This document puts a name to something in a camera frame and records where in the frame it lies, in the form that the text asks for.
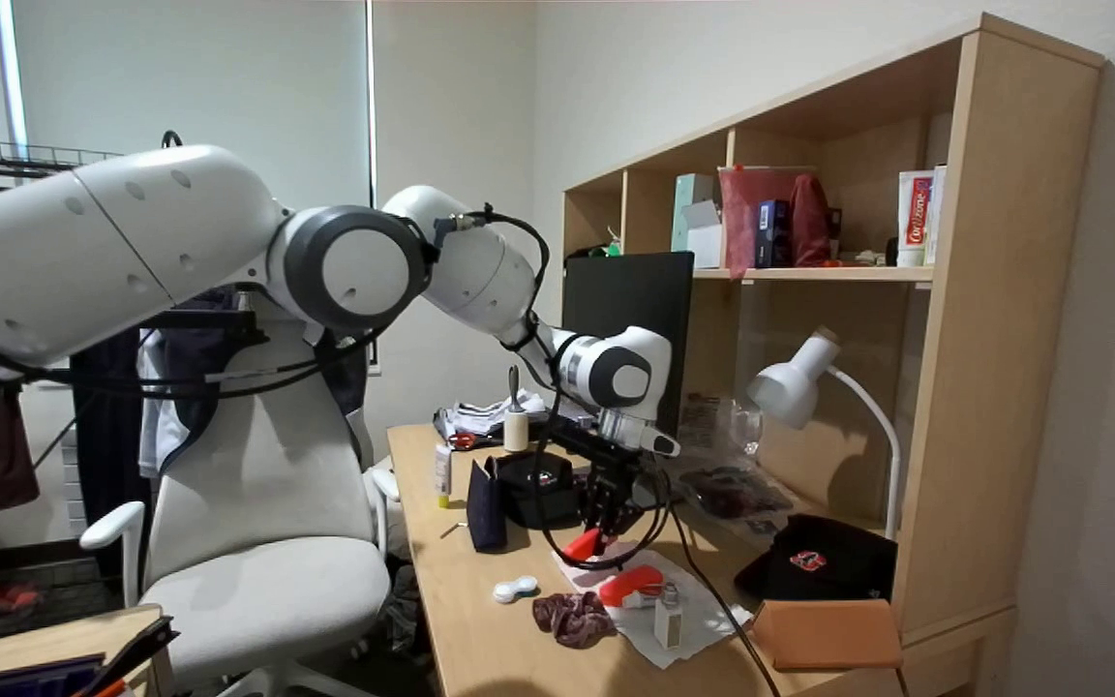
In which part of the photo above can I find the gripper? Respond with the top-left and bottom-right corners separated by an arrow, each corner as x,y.
581,447 -> 648,540

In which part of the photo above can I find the orange case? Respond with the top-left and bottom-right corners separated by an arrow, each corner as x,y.
561,528 -> 609,564

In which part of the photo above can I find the red stapler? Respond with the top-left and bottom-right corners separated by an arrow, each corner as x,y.
598,565 -> 665,609

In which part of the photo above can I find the purple scrunchie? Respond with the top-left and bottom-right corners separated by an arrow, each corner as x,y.
531,591 -> 618,649

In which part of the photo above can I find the dark navy pouch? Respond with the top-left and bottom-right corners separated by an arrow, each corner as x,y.
466,456 -> 511,554

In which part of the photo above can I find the white cylinder with brush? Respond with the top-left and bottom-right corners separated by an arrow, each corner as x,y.
503,365 -> 530,454

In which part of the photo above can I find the clear plastic bag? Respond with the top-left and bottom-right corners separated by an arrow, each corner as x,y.
679,392 -> 799,545

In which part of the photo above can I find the white paper sheet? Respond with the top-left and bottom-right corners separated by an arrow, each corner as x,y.
556,540 -> 758,671

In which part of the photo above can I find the pile of papers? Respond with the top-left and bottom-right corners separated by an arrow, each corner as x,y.
436,389 -> 551,442

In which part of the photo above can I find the black monitor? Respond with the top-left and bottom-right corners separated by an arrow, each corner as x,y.
561,251 -> 696,439

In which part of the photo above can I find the white desk lamp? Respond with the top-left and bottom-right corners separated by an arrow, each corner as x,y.
745,327 -> 904,543

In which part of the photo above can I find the black cap with red logo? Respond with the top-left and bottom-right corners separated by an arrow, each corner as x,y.
735,513 -> 899,603

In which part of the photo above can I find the tan leather wallet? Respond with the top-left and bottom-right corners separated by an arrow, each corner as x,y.
749,599 -> 906,673

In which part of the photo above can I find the teal box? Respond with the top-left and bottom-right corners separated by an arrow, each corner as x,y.
670,173 -> 719,254

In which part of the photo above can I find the red plastic bag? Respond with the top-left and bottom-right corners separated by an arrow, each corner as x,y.
717,166 -> 832,281

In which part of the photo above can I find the dark blue box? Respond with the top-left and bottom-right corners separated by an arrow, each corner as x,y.
755,199 -> 794,269

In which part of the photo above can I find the white office chair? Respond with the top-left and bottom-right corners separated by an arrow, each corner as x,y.
79,319 -> 406,697

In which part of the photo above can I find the red and white toothpaste box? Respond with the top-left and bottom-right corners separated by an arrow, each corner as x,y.
895,169 -> 936,268

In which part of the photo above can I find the dark garment on chair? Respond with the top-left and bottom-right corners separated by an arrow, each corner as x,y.
136,285 -> 371,477

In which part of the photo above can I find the wooden desk hutch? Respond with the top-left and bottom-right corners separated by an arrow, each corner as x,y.
561,13 -> 1106,697

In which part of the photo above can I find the black hanging garment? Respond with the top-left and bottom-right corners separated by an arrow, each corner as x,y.
68,327 -> 150,558

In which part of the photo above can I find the wooden box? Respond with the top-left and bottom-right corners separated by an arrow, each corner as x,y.
0,604 -> 179,697

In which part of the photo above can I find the black cable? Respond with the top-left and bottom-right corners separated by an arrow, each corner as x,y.
662,474 -> 783,697

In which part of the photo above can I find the black wire clothes rack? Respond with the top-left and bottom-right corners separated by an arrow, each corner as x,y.
0,130 -> 185,193

